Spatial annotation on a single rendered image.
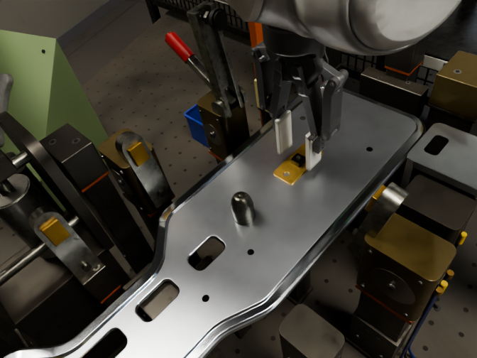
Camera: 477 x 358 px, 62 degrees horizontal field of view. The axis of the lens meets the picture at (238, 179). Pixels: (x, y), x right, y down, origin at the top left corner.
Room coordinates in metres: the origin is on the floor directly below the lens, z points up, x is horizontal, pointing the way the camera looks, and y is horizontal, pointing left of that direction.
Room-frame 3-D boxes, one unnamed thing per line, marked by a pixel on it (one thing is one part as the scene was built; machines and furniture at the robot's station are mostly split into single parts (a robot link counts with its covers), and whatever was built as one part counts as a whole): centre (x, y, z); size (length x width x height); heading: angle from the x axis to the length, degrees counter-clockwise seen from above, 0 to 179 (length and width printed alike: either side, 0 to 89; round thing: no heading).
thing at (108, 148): (0.47, 0.17, 0.88); 0.11 x 0.07 x 0.37; 37
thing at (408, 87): (0.56, -0.31, 0.85); 0.12 x 0.03 x 0.30; 37
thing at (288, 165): (0.41, -0.10, 1.01); 0.08 x 0.04 x 0.01; 127
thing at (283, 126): (0.44, -0.08, 1.05); 0.03 x 0.01 x 0.07; 127
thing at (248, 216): (0.34, 0.00, 1.02); 0.03 x 0.03 x 0.07
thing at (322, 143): (0.38, -0.13, 1.08); 0.03 x 0.01 x 0.05; 37
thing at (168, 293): (0.24, 0.13, 0.84); 0.12 x 0.05 x 0.29; 37
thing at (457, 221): (0.29, -0.28, 0.84); 0.12 x 0.07 x 0.28; 37
